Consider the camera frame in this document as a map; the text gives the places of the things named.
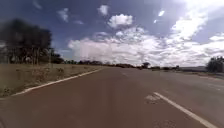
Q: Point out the white dashed centre line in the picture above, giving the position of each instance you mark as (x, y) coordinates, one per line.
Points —
(181, 109)

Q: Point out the group of dark trees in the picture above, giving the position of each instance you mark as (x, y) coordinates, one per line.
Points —
(25, 41)

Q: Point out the reddish-brown asphalt road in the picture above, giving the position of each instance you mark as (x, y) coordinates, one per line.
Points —
(113, 100)

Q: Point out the dry grass verge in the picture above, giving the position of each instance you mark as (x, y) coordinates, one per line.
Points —
(26, 76)

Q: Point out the grass strip beyond road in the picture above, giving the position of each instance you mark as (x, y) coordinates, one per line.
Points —
(206, 74)

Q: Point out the distant row of trees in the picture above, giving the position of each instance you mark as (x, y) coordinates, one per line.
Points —
(133, 65)

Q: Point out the dark tree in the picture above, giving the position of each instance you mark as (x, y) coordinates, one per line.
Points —
(215, 65)

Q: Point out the white road edge line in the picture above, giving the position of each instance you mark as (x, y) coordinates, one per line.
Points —
(53, 82)

